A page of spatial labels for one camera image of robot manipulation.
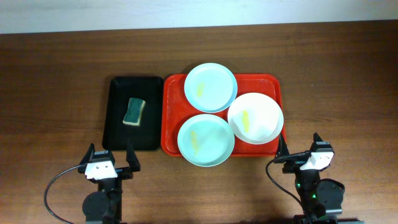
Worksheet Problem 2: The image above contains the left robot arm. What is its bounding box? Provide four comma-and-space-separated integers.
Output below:
78, 141, 141, 224

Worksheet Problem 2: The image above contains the light green plate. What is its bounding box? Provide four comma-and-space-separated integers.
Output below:
177, 114, 235, 167

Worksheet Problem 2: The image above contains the red plastic tray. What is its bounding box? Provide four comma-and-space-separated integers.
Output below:
161, 73, 282, 157

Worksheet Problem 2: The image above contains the white plate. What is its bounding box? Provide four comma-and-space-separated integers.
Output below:
228, 93, 284, 144

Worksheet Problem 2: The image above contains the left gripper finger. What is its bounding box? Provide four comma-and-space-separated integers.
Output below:
126, 140, 141, 172
80, 143, 95, 165

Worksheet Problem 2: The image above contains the light blue plate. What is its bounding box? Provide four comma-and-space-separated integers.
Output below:
184, 63, 238, 113

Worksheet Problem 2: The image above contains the green and yellow sponge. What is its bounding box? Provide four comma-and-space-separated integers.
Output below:
123, 98, 146, 126

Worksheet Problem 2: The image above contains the black plastic tray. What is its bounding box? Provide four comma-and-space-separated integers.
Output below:
102, 77, 164, 151

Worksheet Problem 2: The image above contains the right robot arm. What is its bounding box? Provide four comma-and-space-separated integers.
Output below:
274, 133, 345, 223

